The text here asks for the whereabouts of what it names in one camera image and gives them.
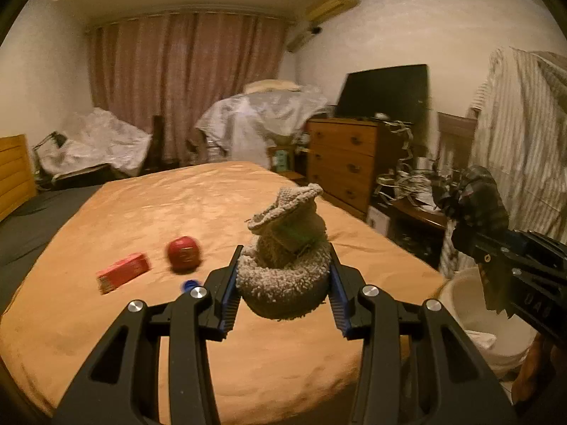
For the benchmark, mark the black television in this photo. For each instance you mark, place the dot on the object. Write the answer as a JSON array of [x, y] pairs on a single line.
[[381, 93]]

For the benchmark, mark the white plastic basin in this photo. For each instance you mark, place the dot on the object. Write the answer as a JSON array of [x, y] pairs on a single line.
[[465, 301]]

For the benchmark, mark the wooden drawer dresser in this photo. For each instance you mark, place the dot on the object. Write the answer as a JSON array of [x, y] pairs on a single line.
[[341, 164]]

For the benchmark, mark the wall mounted security camera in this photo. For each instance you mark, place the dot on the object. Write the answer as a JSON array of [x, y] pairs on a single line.
[[301, 40]]

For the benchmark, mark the red apple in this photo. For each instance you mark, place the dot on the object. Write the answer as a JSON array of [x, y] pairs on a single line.
[[181, 254]]

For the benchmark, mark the red carton box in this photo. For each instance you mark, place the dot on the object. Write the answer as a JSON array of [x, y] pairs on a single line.
[[124, 272]]

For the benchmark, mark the white tissue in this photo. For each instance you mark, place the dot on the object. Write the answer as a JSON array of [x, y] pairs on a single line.
[[483, 340]]

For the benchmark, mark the brown wooden chair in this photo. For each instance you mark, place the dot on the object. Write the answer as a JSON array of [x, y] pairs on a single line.
[[456, 130]]

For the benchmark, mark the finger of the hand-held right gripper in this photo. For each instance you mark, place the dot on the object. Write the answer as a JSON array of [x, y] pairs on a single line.
[[520, 241], [491, 254]]

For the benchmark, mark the blue bottle cap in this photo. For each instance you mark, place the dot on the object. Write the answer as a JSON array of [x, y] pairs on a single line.
[[190, 284]]

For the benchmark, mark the black desk lamp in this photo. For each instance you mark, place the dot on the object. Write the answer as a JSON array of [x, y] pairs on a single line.
[[57, 138]]

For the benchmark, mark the brown window curtain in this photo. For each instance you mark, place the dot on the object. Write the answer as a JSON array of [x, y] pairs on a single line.
[[177, 75]]

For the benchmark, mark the wooden bed headboard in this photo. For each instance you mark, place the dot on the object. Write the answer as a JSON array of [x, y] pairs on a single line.
[[15, 172]]

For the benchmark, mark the beige air conditioner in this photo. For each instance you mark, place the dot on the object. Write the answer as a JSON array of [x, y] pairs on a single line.
[[332, 4]]

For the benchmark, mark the cream pillow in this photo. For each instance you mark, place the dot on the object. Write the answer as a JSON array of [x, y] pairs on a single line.
[[270, 86]]

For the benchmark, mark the dark grey bed sheet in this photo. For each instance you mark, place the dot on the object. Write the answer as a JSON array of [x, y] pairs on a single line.
[[35, 230]]

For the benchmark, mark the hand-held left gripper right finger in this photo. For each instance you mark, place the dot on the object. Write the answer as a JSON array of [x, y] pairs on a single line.
[[337, 296]]

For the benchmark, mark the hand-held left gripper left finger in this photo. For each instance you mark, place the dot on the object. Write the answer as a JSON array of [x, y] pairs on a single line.
[[230, 292]]

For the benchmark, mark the beige fleece sock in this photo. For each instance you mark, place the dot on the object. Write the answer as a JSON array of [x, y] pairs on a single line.
[[283, 274]]

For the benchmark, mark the small wooden chair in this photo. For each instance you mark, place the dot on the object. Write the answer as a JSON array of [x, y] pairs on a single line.
[[281, 157]]

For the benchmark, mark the black plaid cloth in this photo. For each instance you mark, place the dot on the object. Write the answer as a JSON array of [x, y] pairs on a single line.
[[478, 203]]

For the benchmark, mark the dark wooden side table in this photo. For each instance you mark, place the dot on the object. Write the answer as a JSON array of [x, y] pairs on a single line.
[[416, 230]]

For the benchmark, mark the person's right hand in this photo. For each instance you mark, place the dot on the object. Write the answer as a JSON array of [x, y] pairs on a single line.
[[534, 363]]

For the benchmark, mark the white cardboard box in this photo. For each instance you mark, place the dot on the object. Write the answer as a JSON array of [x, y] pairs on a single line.
[[376, 221]]

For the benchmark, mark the silver plastic cover sheet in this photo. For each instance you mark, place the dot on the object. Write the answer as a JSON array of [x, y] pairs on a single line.
[[102, 137], [248, 119]]

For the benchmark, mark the striped hanging shirt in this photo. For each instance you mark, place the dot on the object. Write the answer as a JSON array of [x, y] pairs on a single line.
[[522, 119]]

